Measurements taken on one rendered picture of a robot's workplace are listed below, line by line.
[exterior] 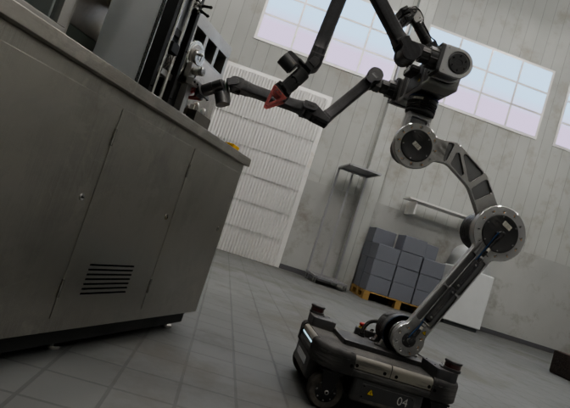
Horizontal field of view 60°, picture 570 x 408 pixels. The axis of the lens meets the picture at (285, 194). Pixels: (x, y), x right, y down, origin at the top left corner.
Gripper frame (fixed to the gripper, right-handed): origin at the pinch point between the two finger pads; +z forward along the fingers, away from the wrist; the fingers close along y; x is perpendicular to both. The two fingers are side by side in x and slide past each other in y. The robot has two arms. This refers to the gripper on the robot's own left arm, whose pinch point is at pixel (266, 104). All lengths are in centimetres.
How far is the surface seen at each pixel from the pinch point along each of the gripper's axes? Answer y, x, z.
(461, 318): -573, 400, -123
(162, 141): 8.5, -14.0, 38.7
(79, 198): 37, -12, 68
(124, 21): -15, -65, 17
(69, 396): 45, 29, 104
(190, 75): -37, -37, 9
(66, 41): 62, -37, 40
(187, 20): -7.4, -46.1, -0.6
